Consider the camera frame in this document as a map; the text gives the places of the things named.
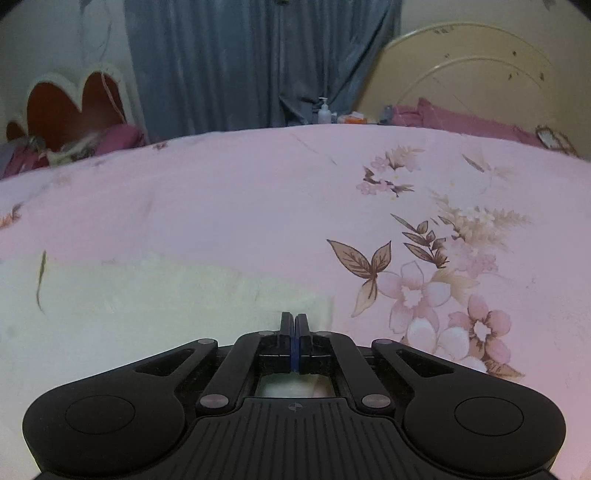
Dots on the pink pillow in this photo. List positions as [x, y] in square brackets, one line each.
[120, 137]
[461, 122]

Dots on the cream round headboard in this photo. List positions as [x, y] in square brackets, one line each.
[485, 78]

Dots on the patterned cushion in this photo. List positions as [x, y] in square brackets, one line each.
[556, 140]

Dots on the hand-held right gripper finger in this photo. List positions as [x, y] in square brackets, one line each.
[291, 355]
[298, 355]

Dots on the cream small cloth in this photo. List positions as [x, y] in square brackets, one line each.
[184, 286]

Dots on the red heart-shaped headboard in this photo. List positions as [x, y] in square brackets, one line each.
[55, 106]

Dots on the blue curtain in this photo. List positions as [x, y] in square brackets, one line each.
[258, 64]

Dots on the pile of mixed clothes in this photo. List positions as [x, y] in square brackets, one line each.
[41, 154]

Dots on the orange box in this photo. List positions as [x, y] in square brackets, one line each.
[353, 118]

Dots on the white pump bottle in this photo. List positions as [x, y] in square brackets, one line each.
[324, 113]

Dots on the pink floral bed sheet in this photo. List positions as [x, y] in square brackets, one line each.
[231, 194]

